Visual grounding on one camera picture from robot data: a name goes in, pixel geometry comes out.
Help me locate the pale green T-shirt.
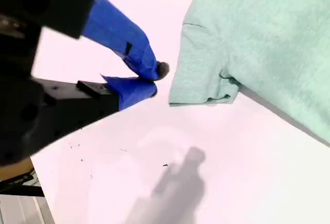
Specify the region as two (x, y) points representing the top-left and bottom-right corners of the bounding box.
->
(169, 0), (330, 147)

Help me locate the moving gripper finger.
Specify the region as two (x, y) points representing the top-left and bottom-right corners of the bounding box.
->
(0, 74), (158, 167)

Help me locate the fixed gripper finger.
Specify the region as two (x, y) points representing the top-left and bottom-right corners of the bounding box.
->
(0, 0), (171, 81)

